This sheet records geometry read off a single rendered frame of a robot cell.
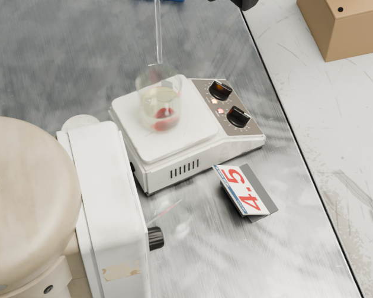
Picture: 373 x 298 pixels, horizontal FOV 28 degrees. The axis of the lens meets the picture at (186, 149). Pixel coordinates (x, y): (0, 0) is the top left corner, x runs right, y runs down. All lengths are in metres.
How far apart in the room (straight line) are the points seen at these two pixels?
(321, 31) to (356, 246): 0.37
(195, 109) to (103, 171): 0.67
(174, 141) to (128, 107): 0.09
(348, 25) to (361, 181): 0.25
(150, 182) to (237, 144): 0.14
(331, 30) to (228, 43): 0.18
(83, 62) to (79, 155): 0.84
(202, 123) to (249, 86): 0.18
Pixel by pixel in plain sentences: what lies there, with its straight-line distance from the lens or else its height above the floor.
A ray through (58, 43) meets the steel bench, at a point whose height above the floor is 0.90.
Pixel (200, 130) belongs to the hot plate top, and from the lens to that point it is 1.03.
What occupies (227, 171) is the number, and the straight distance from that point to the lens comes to 1.07.
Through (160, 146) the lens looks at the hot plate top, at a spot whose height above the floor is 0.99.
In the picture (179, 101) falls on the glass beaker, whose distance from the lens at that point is 1.00.
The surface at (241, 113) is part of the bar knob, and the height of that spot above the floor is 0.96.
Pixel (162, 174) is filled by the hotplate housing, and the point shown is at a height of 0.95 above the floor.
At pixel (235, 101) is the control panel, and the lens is 1.13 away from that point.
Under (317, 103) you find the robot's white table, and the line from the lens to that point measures 1.19.
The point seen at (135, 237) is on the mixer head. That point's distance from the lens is 0.38.
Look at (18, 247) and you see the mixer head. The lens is 0.36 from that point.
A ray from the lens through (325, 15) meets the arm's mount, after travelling 1.21.
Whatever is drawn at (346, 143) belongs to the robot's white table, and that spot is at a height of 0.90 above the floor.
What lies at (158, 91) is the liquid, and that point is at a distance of 1.03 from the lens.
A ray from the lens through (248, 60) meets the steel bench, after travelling 1.23.
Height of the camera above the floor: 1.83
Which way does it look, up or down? 56 degrees down
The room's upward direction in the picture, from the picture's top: straight up
